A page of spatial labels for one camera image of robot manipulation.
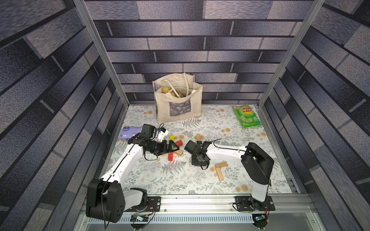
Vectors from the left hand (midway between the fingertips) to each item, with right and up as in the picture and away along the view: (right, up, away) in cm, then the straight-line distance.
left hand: (173, 148), depth 79 cm
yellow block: (-3, +3, +19) cm, 20 cm away
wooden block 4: (+24, -14, +7) cm, 28 cm away
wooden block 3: (+27, -16, +5) cm, 32 cm away
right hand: (+13, -10, +11) cm, 20 cm away
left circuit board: (-17, -33, -8) cm, 38 cm away
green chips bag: (+52, +18, +26) cm, 61 cm away
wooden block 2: (+16, +3, +21) cm, 27 cm away
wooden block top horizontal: (+30, -11, +8) cm, 33 cm away
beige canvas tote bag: (+2, +31, +13) cm, 34 cm away
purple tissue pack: (-33, +7, +18) cm, 38 cm away
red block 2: (-3, -7, +11) cm, 14 cm away
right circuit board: (+46, -35, -6) cm, 58 cm away
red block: (+2, 0, +16) cm, 16 cm away
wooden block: (+2, -5, +12) cm, 13 cm away
